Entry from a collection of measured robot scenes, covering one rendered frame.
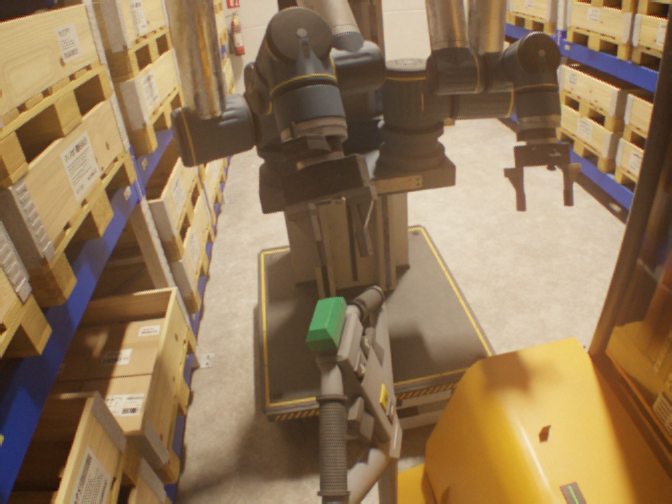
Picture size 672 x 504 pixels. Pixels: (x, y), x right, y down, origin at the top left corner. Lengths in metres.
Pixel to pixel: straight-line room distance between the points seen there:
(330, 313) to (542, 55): 0.77
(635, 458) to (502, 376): 0.39
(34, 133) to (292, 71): 0.92
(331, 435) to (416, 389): 1.33
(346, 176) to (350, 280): 1.68
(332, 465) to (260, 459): 1.62
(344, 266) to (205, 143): 1.08
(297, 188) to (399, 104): 0.93
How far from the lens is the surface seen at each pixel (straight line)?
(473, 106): 1.66
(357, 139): 1.84
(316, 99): 0.71
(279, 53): 0.73
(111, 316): 2.37
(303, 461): 2.15
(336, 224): 2.17
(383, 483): 0.90
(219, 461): 2.25
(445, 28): 1.24
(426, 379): 1.93
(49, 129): 1.44
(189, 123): 1.48
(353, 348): 0.63
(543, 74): 1.12
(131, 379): 2.04
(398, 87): 1.60
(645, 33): 3.55
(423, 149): 1.67
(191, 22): 1.37
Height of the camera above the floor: 1.83
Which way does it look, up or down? 34 degrees down
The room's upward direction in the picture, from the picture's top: 7 degrees counter-clockwise
